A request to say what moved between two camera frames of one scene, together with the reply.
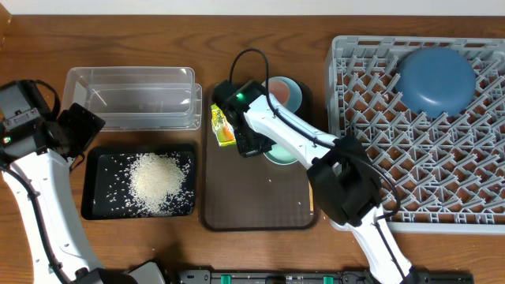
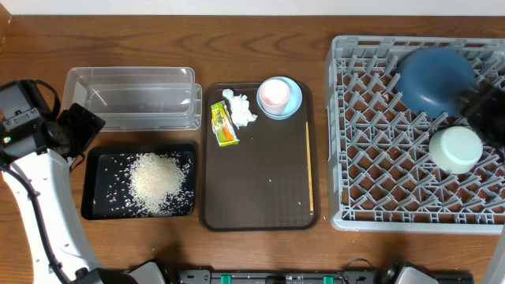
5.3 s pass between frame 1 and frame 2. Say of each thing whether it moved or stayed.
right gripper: moved
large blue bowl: stayed
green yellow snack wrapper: stayed
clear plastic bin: stayed
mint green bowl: moved
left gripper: stayed
